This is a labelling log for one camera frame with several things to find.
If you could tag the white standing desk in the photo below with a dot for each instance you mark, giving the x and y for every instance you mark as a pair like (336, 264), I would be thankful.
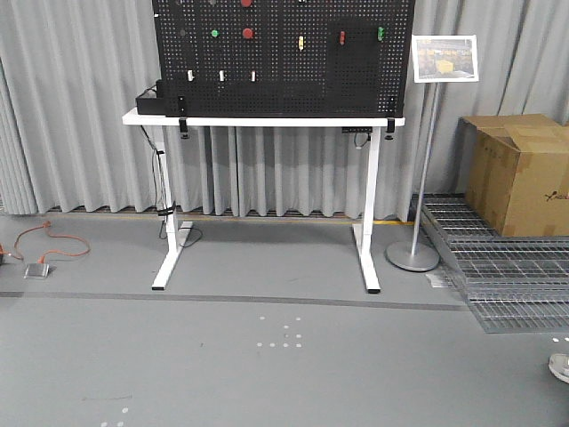
(177, 233)

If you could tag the right black panel clamp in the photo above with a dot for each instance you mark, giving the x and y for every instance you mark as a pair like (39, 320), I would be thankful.
(391, 127)

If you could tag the black panel clamp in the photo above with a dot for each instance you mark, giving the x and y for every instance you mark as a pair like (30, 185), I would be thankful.
(182, 109)
(391, 127)

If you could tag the left black panel clamp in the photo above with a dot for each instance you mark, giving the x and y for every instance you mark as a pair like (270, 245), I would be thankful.
(182, 109)

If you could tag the black box on desk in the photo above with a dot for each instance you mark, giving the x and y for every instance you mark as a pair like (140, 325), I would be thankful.
(152, 100)

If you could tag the black perforated pegboard panel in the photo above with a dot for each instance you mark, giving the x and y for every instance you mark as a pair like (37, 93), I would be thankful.
(326, 79)

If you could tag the silver sign stand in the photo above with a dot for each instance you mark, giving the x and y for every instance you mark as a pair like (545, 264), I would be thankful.
(437, 60)

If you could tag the brown cardboard box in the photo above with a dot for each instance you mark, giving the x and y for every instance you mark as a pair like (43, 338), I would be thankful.
(518, 180)

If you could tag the metal grating platform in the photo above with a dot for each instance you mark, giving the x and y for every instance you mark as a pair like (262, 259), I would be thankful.
(511, 285)

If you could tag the silver floor pedal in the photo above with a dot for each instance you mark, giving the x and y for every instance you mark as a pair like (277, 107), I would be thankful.
(37, 270)

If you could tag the white sneaker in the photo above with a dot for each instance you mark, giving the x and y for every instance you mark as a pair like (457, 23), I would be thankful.
(559, 366)

